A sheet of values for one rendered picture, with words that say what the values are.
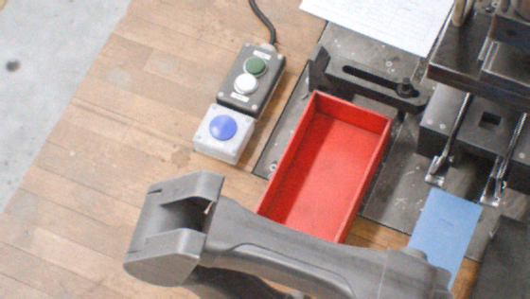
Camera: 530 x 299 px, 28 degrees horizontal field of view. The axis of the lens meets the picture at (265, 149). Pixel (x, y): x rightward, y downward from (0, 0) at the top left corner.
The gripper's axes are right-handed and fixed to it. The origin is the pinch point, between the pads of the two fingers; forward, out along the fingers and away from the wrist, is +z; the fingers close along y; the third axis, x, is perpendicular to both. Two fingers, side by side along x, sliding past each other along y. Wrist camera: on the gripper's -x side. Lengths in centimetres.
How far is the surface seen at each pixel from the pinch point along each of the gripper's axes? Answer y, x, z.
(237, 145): 6.9, 30.9, 13.9
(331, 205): 3.8, 15.4, 14.5
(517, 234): 9.5, -9.4, 15.5
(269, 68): 18.3, 31.9, 20.8
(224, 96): 12.3, 35.8, 17.3
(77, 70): -3, 100, 118
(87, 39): 5, 102, 123
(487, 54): 30.0, 2.3, -2.4
